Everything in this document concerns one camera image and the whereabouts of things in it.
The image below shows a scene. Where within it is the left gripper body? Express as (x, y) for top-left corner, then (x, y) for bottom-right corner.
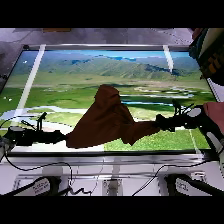
(41, 129), (70, 145)

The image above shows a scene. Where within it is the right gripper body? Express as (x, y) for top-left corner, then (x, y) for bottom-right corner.
(154, 113), (185, 133)

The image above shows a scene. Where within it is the brown garment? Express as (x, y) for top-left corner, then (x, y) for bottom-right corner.
(65, 83), (162, 150)

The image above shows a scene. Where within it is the heap of clothes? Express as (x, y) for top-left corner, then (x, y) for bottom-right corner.
(187, 27), (224, 87)

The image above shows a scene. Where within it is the pink garment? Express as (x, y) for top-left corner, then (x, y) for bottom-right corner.
(202, 101), (224, 135)

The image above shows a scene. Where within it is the black cable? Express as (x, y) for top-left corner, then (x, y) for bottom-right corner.
(2, 150), (95, 197)
(131, 161), (210, 197)

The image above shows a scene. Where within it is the silver frame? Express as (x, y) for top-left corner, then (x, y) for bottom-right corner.
(0, 43), (224, 197)

